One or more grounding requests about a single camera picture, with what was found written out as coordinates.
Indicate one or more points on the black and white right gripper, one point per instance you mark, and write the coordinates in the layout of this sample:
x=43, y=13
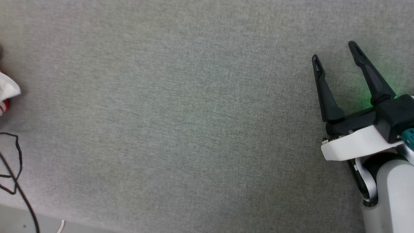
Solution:
x=355, y=144

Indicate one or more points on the red and white garment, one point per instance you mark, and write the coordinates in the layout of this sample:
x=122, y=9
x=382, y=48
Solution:
x=7, y=89

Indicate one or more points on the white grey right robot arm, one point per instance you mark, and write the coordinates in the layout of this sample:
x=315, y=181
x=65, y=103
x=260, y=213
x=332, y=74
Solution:
x=394, y=194

